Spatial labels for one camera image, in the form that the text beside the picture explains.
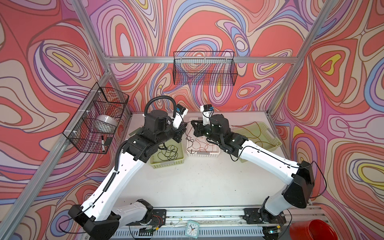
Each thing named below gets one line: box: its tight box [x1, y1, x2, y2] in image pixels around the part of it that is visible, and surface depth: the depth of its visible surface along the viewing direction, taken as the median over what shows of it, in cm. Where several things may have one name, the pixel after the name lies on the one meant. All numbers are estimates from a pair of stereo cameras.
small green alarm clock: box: [185, 220, 200, 239], surface depth 70 cm
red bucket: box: [289, 219, 339, 240], surface depth 62 cm
